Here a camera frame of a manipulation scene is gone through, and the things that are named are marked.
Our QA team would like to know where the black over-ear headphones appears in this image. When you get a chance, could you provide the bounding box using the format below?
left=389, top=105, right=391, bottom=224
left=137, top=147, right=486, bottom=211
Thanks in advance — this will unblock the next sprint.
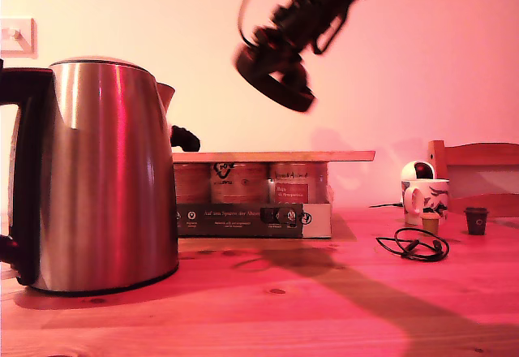
left=234, top=24, right=318, bottom=114

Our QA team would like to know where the wooden shelf board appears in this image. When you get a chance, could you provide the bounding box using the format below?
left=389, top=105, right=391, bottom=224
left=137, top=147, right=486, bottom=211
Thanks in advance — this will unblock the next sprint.
left=172, top=150, right=376, bottom=165

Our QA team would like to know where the brown tin can with logo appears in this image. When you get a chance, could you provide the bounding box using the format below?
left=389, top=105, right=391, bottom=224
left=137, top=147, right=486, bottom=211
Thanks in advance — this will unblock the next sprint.
left=209, top=161, right=270, bottom=204

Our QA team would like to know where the tin can with red label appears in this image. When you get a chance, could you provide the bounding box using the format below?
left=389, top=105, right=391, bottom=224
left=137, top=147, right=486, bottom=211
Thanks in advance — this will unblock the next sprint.
left=268, top=161, right=328, bottom=204

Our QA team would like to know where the printed cardboard tray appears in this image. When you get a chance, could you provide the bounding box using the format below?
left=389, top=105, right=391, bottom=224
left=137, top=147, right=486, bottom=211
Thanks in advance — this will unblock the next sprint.
left=174, top=186, right=334, bottom=239

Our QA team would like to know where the white and black plush toy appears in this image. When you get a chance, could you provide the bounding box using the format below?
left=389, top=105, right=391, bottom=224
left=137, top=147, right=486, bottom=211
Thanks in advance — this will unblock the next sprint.
left=169, top=124, right=201, bottom=153

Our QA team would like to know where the stainless steel electric kettle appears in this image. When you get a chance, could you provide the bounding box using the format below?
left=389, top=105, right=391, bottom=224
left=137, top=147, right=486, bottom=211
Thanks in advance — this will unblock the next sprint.
left=0, top=57, right=181, bottom=296

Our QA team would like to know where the white patterned mug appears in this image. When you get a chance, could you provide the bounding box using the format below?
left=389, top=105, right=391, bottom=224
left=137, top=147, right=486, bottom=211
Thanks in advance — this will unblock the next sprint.
left=400, top=178, right=450, bottom=226

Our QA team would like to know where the wooden chair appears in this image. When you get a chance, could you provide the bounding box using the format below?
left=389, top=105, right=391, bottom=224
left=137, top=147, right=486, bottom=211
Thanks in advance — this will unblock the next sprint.
left=428, top=140, right=519, bottom=218

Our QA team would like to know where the small dark paper cup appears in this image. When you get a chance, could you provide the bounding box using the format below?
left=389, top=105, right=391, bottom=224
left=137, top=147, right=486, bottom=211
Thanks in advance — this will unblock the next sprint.
left=464, top=206, right=491, bottom=236

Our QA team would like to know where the black looping arm cable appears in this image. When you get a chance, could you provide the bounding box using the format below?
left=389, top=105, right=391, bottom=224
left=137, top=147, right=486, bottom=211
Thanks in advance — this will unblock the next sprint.
left=238, top=0, right=265, bottom=46

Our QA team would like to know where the white round camera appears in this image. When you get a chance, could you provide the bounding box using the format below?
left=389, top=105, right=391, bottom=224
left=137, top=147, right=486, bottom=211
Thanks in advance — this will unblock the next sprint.
left=401, top=160, right=439, bottom=181

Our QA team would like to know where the black straight arm cable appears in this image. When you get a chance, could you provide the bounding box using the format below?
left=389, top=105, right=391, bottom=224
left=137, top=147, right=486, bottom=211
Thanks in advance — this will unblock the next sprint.
left=312, top=3, right=353, bottom=55

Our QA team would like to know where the coiled black cable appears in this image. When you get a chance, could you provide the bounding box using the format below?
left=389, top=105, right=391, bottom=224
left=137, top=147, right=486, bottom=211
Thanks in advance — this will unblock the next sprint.
left=375, top=227, right=451, bottom=260

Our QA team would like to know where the white wall plate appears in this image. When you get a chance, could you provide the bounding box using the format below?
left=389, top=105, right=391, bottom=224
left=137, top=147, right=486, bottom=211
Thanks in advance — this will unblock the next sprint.
left=0, top=16, right=38, bottom=58

